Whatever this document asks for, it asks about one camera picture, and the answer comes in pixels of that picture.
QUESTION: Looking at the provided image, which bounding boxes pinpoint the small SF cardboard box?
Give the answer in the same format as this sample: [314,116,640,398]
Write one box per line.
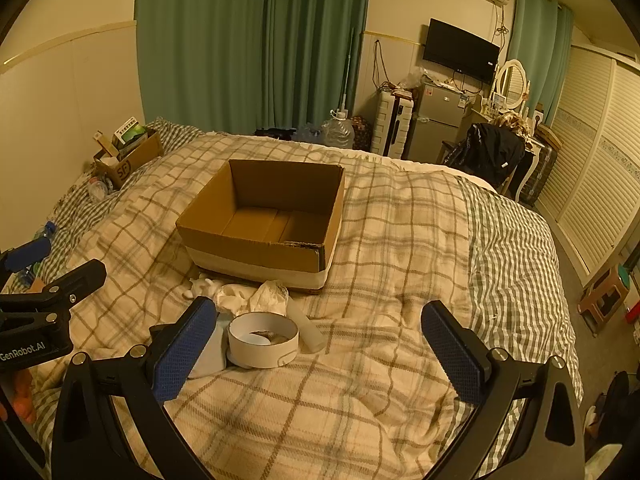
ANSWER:
[94,129,164,190]

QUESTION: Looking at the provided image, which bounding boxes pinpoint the small wooden stool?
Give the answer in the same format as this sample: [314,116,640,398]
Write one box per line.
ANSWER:
[577,264,630,336]

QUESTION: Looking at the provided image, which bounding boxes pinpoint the blue tissue pack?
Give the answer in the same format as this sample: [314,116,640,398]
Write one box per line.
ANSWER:
[188,313,232,379]

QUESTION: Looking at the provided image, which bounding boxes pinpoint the white translucent tube bottle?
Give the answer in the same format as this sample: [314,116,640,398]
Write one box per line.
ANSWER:
[286,298,326,353]

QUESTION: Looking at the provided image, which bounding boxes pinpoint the green curtain right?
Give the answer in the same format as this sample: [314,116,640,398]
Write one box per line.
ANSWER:
[508,0,574,126]

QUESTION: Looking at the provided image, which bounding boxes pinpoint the cream plaid blanket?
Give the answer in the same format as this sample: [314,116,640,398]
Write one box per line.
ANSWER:
[29,131,507,480]

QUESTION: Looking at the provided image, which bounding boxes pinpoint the white oval vanity mirror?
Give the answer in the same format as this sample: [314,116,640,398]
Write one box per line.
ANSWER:
[490,58,530,114]

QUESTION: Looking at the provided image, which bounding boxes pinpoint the black wall television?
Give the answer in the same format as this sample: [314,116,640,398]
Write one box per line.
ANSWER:
[423,18,500,84]

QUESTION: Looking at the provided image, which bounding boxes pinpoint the silver small refrigerator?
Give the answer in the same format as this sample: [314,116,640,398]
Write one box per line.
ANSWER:
[402,82,477,164]

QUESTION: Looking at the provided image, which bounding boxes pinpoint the white louvered wardrobe doors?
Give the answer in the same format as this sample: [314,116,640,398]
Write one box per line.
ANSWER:
[536,44,639,284]

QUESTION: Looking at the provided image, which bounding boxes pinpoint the blue plastic bottle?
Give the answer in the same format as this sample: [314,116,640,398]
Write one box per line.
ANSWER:
[34,220,58,242]

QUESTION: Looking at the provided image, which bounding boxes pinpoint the green white box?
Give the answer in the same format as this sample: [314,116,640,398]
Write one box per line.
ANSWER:
[112,117,146,148]

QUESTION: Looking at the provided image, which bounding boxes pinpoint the black jacket on chair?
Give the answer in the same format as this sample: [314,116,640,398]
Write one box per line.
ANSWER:
[444,122,525,190]

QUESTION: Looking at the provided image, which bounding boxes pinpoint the green curtain left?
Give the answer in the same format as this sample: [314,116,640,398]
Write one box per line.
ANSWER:
[134,0,368,134]

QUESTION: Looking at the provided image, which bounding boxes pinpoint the green curtain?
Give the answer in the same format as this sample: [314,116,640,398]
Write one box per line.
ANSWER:
[508,0,574,126]
[134,0,368,134]

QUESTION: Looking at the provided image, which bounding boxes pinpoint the white round paper ring box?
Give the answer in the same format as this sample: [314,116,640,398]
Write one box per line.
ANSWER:
[227,312,298,370]

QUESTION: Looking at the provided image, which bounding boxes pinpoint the white lace cloth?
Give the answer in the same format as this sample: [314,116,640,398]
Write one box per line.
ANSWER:
[214,281,290,318]

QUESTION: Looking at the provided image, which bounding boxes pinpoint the person's left hand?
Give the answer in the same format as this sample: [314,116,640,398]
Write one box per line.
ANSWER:
[1,368,37,425]

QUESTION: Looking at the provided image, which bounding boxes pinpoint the large clear water jug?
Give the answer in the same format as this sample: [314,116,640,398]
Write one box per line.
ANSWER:
[321,110,355,150]

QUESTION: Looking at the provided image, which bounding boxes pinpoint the white round cartoon toy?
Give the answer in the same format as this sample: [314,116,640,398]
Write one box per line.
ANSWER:
[182,274,224,300]

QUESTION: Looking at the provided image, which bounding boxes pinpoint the white hard suitcase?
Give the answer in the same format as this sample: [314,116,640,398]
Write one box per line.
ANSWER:
[371,89,413,159]

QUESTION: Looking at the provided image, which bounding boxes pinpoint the large open cardboard box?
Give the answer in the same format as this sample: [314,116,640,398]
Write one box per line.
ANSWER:
[176,159,346,290]

